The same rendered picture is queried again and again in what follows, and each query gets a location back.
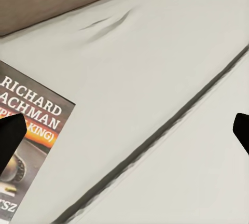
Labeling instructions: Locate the hardback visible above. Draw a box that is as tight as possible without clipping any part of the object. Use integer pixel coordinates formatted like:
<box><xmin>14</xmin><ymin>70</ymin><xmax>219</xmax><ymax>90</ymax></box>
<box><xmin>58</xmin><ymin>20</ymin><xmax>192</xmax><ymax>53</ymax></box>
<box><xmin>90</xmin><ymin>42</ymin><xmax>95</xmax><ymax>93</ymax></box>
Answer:
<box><xmin>0</xmin><ymin>61</ymin><xmax>76</xmax><ymax>224</ymax></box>

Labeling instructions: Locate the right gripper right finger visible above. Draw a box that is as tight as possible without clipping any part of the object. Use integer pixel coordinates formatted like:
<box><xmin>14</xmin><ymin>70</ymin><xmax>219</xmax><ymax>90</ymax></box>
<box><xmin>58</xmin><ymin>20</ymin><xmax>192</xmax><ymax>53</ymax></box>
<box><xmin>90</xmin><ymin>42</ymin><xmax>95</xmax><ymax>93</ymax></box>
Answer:
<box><xmin>232</xmin><ymin>113</ymin><xmax>249</xmax><ymax>154</ymax></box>

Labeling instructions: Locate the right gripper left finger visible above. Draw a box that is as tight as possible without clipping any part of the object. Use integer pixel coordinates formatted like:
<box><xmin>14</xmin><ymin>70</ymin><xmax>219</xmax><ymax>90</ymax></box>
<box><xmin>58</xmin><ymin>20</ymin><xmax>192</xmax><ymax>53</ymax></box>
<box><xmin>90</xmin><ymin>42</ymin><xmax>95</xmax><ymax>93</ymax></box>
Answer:
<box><xmin>0</xmin><ymin>113</ymin><xmax>27</xmax><ymax>175</ymax></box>

